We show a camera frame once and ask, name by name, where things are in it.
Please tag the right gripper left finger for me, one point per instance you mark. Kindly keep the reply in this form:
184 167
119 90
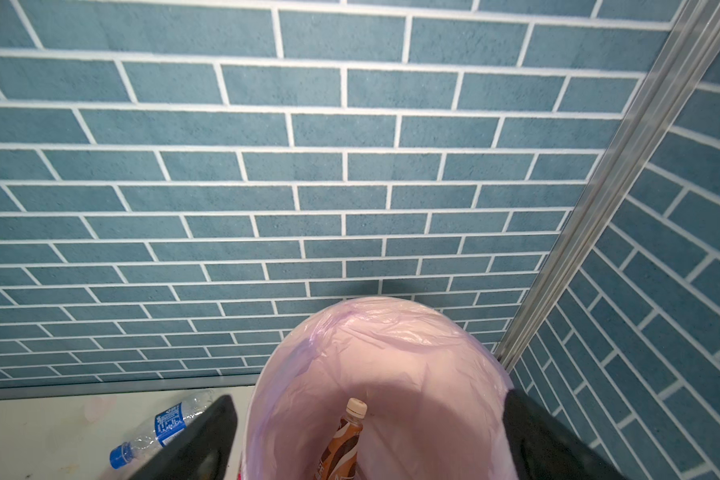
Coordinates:
201 451

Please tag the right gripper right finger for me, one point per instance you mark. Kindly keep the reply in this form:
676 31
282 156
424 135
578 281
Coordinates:
542 448

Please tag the blue label water bottle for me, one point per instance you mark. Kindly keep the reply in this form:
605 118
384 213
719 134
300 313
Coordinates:
156 432

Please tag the brown coffee drink bottle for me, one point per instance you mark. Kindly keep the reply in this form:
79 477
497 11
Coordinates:
339 459

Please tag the white bin with pink liner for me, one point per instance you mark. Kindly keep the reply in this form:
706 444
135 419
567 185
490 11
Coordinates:
435 396

